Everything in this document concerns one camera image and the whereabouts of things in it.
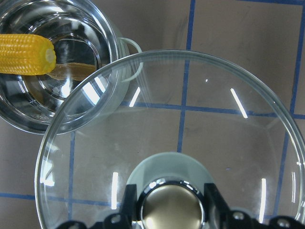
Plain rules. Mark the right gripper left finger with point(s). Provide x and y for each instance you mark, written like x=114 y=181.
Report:
x=128 y=209

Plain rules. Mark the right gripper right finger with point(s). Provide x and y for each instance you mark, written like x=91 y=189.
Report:
x=216 y=209

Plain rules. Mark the glass pot lid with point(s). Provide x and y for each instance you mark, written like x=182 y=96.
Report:
x=187 y=119

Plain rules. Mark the yellow corn cob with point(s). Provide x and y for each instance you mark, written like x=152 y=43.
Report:
x=26 y=54

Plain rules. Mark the pale green cooking pot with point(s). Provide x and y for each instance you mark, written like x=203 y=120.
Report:
x=84 y=41

